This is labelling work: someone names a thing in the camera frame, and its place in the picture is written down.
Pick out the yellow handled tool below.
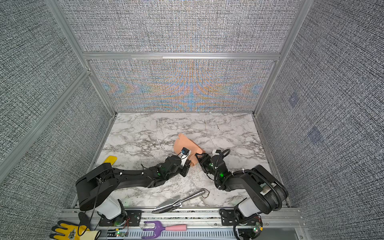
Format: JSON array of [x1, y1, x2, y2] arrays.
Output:
[[103, 156, 118, 165]]

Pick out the purple pink hand rake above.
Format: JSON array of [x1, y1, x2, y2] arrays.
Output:
[[142, 221, 188, 240]]

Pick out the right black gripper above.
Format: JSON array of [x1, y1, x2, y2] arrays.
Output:
[[194, 152, 220, 181]]

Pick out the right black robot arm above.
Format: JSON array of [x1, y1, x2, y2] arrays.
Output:
[[195, 149, 289, 223]]

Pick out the pink paper box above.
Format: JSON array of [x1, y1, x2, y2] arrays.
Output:
[[174, 134, 204, 166]]

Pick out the metal garden trowel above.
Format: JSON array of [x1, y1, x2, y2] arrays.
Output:
[[152, 188, 210, 214]]

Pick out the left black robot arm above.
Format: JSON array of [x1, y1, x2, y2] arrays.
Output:
[[76, 148, 191, 226]]

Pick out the yellow black work glove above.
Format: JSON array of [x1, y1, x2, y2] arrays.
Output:
[[50, 221, 101, 240]]

